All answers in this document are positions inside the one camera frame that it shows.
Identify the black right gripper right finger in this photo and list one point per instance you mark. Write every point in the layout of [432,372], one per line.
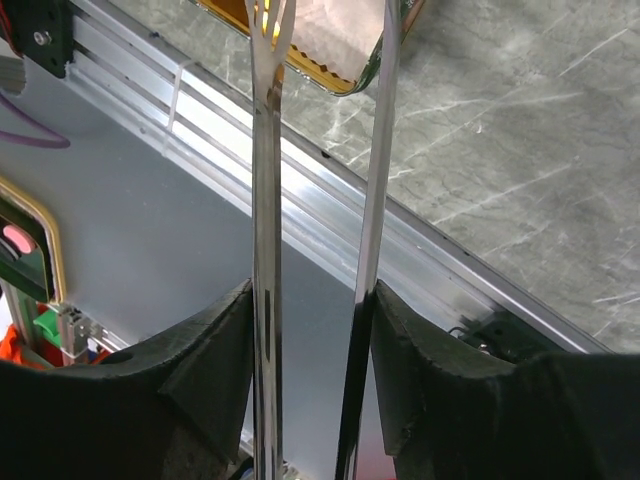
[450,411]

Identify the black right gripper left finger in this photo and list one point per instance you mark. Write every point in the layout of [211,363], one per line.
[169,407]

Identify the gold green cookie tin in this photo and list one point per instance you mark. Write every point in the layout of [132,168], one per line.
[270,25]

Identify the white zip tie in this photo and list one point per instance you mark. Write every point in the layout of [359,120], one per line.
[174,101]

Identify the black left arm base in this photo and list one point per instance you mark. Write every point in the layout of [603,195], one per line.
[41,30]

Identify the aluminium frame rail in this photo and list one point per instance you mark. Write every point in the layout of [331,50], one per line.
[128,72]

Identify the white paper cup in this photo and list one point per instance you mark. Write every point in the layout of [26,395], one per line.
[333,41]

